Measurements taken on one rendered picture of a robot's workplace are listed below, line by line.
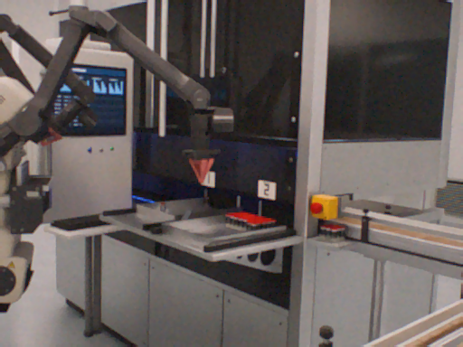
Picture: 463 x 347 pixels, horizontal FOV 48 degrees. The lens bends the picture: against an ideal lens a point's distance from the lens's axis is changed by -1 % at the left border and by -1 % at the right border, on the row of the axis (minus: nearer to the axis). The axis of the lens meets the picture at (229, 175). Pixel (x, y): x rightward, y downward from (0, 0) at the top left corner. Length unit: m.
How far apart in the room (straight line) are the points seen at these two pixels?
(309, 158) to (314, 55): 0.34
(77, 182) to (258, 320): 0.98
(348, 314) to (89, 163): 1.27
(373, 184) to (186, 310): 0.99
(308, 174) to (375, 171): 0.40
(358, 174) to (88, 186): 1.18
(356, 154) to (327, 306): 0.57
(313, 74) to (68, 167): 1.14
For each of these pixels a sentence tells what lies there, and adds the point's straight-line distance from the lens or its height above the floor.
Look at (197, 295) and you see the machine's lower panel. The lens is 2.35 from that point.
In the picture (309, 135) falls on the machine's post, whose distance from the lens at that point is 1.79.
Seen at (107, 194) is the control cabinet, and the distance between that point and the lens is 2.50.
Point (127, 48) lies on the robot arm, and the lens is 1.67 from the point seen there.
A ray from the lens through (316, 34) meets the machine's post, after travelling 1.81.
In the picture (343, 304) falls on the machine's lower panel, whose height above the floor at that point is 0.58.
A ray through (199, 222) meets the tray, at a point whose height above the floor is 0.90.
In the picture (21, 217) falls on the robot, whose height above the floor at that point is 0.94.
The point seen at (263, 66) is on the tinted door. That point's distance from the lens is 1.97.
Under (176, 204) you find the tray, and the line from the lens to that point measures 2.27.
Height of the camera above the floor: 1.31
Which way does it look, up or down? 7 degrees down
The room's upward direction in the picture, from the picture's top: 2 degrees clockwise
